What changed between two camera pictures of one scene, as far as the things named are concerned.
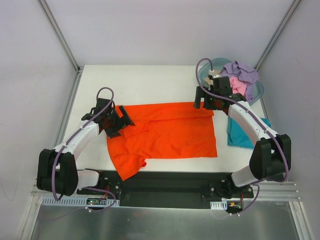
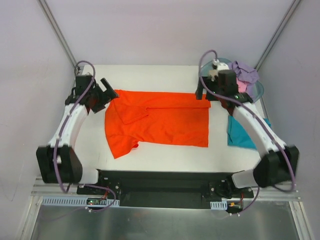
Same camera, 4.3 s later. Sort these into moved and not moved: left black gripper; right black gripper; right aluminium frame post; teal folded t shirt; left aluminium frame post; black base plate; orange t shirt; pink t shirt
Moved: orange t shirt; right black gripper; left black gripper
Not moved: teal folded t shirt; pink t shirt; black base plate; left aluminium frame post; right aluminium frame post
